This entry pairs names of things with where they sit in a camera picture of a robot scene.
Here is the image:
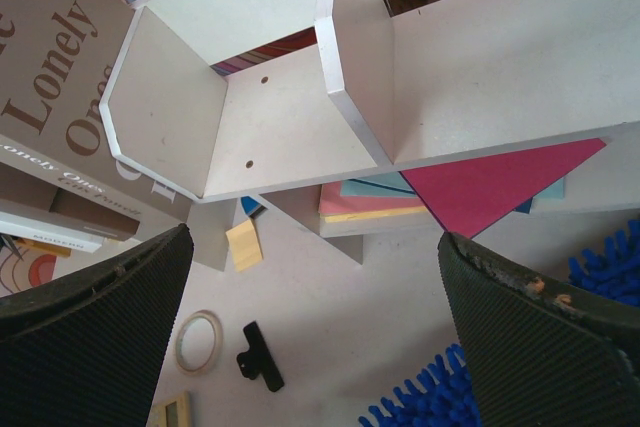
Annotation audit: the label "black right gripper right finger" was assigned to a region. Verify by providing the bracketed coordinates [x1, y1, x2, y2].
[438, 232, 639, 426]

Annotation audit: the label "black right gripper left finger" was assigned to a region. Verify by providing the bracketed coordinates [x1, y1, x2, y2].
[1, 224, 194, 426]

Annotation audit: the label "blue microfiber duster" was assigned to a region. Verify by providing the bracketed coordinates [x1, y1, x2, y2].
[359, 220, 639, 426]

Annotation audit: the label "black detached gripper part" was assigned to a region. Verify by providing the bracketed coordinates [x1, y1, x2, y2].
[236, 321, 285, 393]

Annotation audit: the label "white wooden bookshelf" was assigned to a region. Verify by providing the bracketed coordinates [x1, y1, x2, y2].
[98, 0, 640, 266]

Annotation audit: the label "white Mademoiselle book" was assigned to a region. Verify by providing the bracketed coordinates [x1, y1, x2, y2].
[1, 213, 105, 253]

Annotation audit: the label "brown Fredonia book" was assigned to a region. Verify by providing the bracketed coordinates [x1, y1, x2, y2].
[1, 164, 139, 241]

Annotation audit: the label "small wooden block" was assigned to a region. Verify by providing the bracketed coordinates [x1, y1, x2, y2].
[226, 219, 263, 272]

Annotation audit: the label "blue black small eraser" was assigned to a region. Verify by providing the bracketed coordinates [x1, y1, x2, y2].
[240, 196, 265, 219]

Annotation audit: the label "teal paper sheets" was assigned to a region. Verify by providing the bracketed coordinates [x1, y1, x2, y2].
[319, 173, 564, 222]

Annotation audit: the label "taupe Lonely Ones book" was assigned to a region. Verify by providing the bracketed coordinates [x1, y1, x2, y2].
[1, 0, 191, 222]

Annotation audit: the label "tape roll ring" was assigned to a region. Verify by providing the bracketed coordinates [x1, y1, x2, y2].
[173, 310, 224, 377]

